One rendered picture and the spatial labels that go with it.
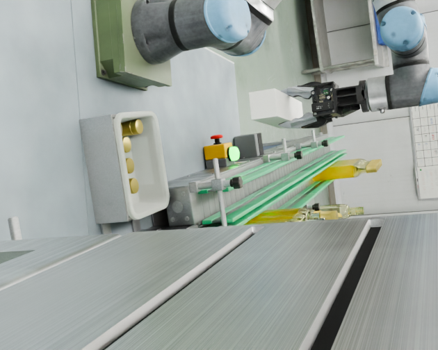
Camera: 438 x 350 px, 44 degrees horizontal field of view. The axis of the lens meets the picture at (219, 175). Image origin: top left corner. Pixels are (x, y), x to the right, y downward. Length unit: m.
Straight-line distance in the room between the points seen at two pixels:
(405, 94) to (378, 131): 5.95
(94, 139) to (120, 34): 0.24
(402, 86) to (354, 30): 6.02
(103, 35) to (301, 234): 1.02
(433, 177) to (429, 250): 6.94
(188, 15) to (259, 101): 0.24
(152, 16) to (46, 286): 1.03
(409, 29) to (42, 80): 0.69
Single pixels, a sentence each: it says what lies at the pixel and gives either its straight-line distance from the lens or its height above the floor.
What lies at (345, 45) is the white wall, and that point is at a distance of 7.22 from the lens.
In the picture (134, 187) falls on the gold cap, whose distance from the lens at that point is 1.18.
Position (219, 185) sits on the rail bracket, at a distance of 1.22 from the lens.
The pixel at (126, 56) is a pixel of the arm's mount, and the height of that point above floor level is 0.83.
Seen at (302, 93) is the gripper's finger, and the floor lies 1.14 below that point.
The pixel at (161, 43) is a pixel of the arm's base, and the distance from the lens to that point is 1.24.
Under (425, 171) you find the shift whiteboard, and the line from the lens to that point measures 7.16.
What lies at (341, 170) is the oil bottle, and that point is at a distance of 2.45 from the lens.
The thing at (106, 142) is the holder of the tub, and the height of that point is 0.81.
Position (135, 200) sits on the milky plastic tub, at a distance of 1.27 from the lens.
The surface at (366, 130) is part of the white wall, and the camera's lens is 7.17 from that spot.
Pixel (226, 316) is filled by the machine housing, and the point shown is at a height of 1.36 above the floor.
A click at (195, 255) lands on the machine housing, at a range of 0.26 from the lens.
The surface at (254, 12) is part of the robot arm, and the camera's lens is 1.31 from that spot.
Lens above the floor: 1.43
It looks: 23 degrees down
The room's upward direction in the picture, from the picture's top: 84 degrees clockwise
